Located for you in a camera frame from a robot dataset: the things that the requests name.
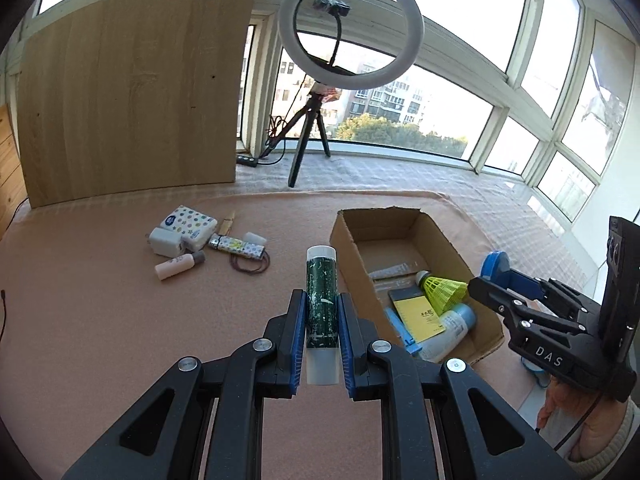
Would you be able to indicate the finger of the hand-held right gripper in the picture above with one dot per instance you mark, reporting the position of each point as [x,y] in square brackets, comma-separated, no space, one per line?
[522,282]
[505,300]

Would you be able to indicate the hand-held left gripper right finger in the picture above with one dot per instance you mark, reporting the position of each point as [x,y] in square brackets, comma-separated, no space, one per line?
[345,345]

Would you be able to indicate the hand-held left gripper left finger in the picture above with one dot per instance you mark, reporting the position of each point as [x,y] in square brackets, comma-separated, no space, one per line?
[298,340]

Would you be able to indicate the blue round case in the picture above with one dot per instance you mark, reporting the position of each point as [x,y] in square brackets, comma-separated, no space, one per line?
[495,265]

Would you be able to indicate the green labelled tube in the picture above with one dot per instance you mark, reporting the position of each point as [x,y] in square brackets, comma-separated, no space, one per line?
[321,300]

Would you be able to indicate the yellow shuttlecock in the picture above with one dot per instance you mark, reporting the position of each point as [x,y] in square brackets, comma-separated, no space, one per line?
[447,290]

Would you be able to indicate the white tube with blue cap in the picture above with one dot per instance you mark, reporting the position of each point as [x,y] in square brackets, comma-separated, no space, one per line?
[450,332]

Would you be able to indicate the yellow notebook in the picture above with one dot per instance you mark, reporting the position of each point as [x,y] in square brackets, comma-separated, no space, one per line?
[417,315]

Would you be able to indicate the small white tube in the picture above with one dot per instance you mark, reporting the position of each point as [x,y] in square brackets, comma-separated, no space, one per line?
[395,271]

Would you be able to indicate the cardboard box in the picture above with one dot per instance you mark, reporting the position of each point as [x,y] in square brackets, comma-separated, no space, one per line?
[350,255]

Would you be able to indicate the white patterned tissue pack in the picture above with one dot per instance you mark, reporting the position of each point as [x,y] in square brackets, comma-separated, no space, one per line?
[192,222]

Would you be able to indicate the person's right hand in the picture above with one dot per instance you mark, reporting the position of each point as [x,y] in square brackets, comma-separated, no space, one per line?
[555,400]

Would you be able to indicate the patterned lighter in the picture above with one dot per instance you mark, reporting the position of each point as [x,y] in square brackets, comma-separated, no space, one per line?
[235,246]

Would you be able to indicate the wooden clothespin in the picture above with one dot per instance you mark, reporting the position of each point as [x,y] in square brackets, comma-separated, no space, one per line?
[226,224]

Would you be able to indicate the small pink bottle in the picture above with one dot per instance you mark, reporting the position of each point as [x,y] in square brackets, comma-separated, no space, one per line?
[175,266]

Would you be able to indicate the white charger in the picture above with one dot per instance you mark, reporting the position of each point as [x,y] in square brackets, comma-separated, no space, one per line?
[165,242]

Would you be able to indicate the pink blanket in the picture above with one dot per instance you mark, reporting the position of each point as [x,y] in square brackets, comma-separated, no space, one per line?
[125,335]

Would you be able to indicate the black tripod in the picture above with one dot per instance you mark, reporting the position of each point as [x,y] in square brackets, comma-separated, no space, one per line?
[300,155]

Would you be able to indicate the black power strip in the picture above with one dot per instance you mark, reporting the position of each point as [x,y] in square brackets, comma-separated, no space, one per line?
[247,161]

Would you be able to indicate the light wood board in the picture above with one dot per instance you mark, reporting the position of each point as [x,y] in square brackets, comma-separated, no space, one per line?
[125,85]

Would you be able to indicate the pine plank panel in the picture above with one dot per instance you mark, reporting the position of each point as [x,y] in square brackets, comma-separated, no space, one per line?
[10,170]

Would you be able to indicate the black webcam on gooseneck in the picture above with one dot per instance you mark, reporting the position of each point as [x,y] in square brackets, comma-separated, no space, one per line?
[330,5]

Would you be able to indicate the white window frame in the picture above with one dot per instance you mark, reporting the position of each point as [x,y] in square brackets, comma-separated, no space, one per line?
[495,125]

